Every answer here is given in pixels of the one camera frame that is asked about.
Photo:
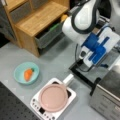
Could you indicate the toaster oven glass door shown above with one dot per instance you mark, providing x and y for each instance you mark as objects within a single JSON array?
[{"x": 90, "y": 75}]

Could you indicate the white induction cooker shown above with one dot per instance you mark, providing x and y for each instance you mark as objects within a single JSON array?
[{"x": 35, "y": 105}]

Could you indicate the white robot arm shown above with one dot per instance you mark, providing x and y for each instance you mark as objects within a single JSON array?
[{"x": 79, "y": 28}]

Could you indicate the grey metal drawer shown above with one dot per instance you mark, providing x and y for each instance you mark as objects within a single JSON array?
[{"x": 44, "y": 38}]

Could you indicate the silver toaster oven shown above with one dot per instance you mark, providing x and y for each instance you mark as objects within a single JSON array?
[{"x": 106, "y": 96}]

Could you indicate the teal bowl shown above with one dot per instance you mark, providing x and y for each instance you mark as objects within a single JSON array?
[{"x": 19, "y": 73}]

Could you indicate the pink frying pan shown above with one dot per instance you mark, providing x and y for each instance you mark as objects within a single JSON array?
[{"x": 54, "y": 97}]

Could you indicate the orange toy carrot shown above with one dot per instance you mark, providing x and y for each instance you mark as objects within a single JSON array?
[{"x": 28, "y": 74}]

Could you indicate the wooden shelf cabinet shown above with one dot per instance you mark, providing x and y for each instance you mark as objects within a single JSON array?
[{"x": 22, "y": 20}]

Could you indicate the white and blue gripper body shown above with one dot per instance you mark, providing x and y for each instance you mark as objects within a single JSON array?
[{"x": 98, "y": 45}]

